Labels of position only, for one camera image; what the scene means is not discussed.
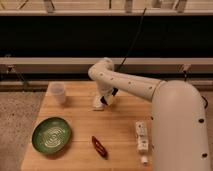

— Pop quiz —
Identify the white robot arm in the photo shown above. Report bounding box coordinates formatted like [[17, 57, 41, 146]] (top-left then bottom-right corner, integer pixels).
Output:
[[88, 58, 211, 171]]

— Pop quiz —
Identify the white sponge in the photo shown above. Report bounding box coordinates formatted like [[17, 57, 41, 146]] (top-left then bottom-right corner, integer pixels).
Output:
[[92, 95, 104, 111]]

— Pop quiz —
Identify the white rectangular box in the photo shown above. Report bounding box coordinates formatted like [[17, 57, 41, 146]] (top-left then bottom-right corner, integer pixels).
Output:
[[135, 121, 149, 153]]

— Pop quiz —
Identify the translucent plastic cup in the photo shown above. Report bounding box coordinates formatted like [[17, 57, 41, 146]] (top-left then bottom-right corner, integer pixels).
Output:
[[50, 82, 66, 105]]

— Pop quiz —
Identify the green ribbed bowl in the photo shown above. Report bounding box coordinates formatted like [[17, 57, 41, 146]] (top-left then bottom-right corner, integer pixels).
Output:
[[32, 117, 72, 155]]

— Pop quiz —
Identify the small white cap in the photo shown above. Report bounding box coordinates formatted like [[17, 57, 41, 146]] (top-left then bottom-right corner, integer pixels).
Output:
[[141, 156, 148, 165]]

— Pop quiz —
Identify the black hanging cable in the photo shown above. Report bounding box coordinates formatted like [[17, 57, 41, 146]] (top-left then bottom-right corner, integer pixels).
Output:
[[114, 7, 148, 72]]

